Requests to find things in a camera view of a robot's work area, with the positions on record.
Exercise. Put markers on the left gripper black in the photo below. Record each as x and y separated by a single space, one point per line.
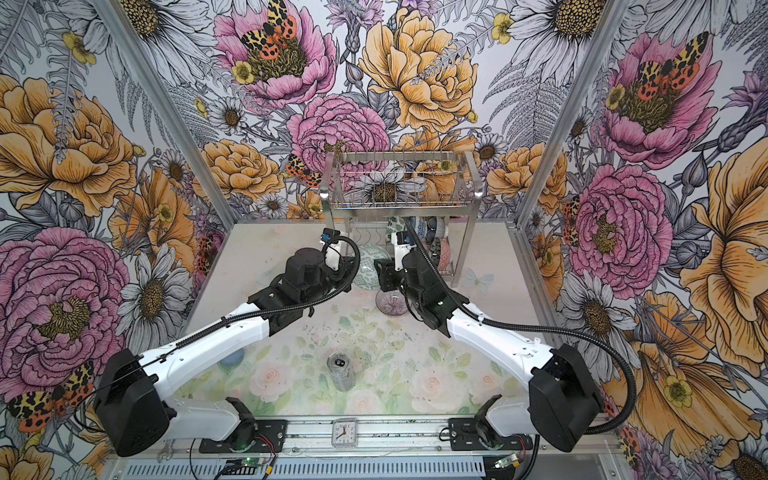
345 270

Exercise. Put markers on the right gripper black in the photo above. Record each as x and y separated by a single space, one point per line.
386 274

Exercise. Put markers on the purple glass bowl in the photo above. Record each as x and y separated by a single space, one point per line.
391 303

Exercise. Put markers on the dark grey petal bowl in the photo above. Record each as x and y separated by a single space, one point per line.
437 226

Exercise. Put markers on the green geometric pattern bowl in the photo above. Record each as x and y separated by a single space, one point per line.
367 276

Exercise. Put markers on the blue floral bowl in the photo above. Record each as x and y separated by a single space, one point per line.
420 225

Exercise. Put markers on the green leaf pattern bowl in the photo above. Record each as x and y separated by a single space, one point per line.
395 225

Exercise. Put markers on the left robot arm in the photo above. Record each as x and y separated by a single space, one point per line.
136 403

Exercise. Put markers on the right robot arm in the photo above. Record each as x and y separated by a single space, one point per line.
562 400

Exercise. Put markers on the steel two-tier dish rack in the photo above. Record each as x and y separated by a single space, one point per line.
365 189

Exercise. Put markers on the silver drink can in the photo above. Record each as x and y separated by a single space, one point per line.
341 371

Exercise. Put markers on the small white clock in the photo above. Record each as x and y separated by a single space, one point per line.
344 433

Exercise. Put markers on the steel wrench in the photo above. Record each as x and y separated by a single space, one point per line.
166 452

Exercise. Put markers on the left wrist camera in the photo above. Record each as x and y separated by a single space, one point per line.
330 237

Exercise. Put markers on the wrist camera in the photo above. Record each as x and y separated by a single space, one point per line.
330 237
402 244

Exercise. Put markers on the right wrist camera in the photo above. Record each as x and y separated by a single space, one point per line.
402 244

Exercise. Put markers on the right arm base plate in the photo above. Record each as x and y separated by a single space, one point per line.
463 434

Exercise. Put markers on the aluminium front rail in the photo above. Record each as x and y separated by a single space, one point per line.
304 435

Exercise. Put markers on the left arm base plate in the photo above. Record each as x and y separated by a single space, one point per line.
267 435

